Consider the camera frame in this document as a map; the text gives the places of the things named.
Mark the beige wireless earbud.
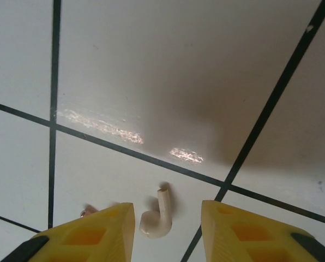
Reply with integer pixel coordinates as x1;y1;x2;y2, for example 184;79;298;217
139;182;174;240

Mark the pink wireless earbud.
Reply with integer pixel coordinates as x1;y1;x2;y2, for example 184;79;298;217
80;204;99;219

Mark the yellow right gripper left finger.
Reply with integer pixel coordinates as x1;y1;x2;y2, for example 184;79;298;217
4;202;136;262

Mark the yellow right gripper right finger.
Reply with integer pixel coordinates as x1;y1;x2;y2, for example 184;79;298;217
201;200;325;262

